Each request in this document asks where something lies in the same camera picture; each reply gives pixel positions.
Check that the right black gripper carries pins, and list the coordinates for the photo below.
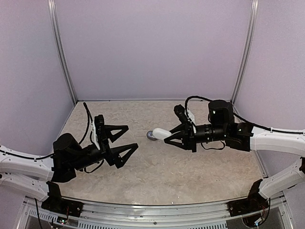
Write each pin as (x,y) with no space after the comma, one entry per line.
(189,142)

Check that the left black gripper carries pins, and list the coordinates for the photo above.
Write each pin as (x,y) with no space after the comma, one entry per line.
(112,155)

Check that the white earbud charging case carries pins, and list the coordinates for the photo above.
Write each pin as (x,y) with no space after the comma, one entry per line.
(161,134)

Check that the purple earbud charging case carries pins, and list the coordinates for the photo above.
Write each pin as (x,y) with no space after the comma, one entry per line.
(151,136)

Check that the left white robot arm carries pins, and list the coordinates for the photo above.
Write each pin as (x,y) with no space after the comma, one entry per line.
(38,176)

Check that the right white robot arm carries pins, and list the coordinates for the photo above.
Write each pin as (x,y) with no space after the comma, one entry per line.
(243,136)

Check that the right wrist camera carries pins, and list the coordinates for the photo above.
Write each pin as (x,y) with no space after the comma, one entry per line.
(179,111)

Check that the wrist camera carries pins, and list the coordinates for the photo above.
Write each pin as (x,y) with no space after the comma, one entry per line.
(97,125)
(179,111)

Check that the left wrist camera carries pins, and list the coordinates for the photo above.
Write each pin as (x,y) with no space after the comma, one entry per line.
(97,125)

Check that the aluminium front rail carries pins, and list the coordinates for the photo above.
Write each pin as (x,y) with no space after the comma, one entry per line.
(101,215)

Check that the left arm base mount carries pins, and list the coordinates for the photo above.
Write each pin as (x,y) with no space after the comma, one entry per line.
(56,203)

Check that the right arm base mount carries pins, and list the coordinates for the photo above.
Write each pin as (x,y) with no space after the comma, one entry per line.
(253,202)

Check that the right aluminium corner post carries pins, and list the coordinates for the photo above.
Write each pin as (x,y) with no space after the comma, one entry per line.
(246,50)

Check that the aluminium corner post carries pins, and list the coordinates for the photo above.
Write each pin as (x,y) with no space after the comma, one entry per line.
(246,50)
(60,50)

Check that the left aluminium corner post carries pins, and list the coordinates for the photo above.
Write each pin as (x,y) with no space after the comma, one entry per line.
(60,50)

